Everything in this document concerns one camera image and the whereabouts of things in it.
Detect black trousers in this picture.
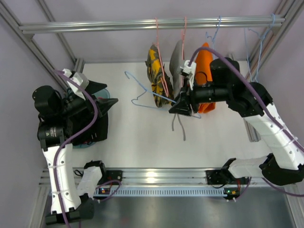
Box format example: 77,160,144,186
70,111,108,146

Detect blue hanger with black trousers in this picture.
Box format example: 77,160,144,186
124,70,202,119

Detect light blue wire hanger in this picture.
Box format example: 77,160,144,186
244,13,277,83

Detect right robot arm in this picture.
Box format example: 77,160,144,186
169,57,304,186

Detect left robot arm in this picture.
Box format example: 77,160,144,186
32,81,118,227

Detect orange trousers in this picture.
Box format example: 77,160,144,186
195,50,216,114

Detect camouflage trousers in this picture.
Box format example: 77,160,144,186
145,44,173,107

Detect pink hanger with grey trousers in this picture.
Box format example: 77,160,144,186
179,16,188,87

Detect blue hanger with orange trousers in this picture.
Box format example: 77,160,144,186
205,15,222,50

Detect teal plastic bin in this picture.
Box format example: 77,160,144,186
73,88,110,149

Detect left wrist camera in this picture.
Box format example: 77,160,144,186
63,68,89,96

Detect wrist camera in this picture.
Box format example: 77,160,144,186
180,60,197,90
63,68,89,96

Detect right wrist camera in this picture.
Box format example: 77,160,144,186
180,60,197,90

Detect grey trousers with drawstrings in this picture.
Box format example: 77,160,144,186
169,39,187,142

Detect aluminium hanging rail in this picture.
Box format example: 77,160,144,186
19,15,285,34

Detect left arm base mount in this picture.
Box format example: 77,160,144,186
95,169,123,200

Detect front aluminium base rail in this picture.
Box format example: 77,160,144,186
39,167,295,187

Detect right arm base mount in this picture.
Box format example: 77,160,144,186
206,167,242,202

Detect slotted grey cable duct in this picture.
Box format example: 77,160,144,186
92,185,228,197

